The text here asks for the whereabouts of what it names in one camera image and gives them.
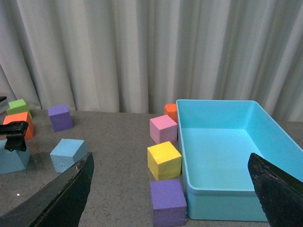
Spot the green foam cube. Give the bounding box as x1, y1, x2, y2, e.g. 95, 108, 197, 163
6, 99, 32, 119

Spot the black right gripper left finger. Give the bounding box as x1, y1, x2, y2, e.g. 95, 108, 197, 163
0, 153, 94, 227

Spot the white curtain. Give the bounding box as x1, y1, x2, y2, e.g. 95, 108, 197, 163
0, 0, 303, 122

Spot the orange foam cube by bin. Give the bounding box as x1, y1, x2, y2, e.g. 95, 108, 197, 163
163, 104, 178, 123

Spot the light blue plastic bin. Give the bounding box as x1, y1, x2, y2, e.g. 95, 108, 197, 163
176, 99, 303, 221

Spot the yellow foam cube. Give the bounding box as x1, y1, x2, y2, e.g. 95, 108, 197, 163
147, 141, 182, 181

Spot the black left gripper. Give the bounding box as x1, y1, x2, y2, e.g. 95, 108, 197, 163
0, 121, 28, 152

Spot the dented light blue foam cube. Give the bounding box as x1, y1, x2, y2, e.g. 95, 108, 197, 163
50, 139, 88, 173

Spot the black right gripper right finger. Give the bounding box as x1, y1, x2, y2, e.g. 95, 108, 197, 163
248, 153, 303, 227

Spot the pink foam cube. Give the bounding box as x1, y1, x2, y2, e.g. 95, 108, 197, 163
149, 115, 178, 144

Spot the purple foam cube near bin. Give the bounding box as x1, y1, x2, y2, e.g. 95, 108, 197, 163
150, 179, 187, 227

